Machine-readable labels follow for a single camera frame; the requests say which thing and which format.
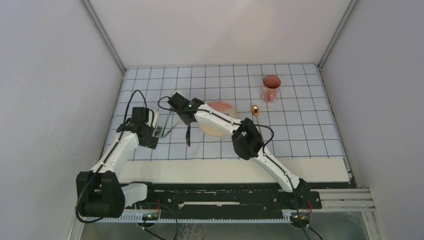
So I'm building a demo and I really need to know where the white slotted cable duct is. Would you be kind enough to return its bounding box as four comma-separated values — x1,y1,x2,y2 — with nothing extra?
98,211,292,224

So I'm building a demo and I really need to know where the pink patterned mug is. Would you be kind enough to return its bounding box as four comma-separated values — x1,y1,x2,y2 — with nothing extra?
261,75,281,102

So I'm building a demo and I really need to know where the metal spoon wooden handle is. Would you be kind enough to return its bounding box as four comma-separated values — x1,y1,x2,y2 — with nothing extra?
251,105,263,136

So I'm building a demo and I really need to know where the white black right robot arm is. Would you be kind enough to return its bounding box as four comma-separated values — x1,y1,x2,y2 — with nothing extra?
166,91,311,208

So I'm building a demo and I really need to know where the metal cutlery piece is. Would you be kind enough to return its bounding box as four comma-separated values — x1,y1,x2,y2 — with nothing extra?
185,125,191,147

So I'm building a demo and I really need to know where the silver metal fork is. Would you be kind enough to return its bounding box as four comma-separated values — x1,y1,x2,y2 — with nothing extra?
162,119,183,138

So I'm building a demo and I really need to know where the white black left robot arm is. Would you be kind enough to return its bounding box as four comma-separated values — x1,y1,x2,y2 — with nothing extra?
75,107,162,223

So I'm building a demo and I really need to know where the cream pink branch plate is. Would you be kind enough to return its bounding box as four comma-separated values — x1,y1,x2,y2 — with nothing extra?
195,101,240,138

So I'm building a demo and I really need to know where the white checked tablecloth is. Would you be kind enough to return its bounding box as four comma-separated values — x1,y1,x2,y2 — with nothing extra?
105,64,346,161

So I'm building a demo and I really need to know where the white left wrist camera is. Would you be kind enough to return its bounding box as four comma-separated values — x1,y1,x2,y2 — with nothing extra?
147,109,159,128

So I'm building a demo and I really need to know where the iridescent rainbow fork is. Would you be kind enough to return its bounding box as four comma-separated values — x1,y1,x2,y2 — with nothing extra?
160,110,173,138

